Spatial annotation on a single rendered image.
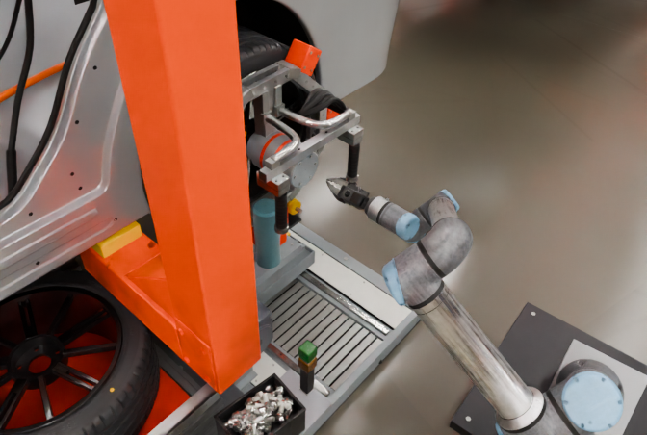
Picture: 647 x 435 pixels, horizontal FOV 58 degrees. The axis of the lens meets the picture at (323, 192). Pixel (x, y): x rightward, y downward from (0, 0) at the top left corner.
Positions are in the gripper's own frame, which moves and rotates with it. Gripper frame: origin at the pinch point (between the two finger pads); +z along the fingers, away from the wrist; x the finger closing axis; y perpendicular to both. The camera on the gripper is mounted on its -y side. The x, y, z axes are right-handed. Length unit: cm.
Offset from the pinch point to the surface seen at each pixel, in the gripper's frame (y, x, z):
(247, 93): -55, 11, 6
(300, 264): 31.3, -37.2, 9.5
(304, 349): -43, -42, -44
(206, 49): -113, 11, -31
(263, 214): -32.2, -19.0, -3.6
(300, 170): -31.7, -1.1, -7.5
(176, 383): -28, -82, -4
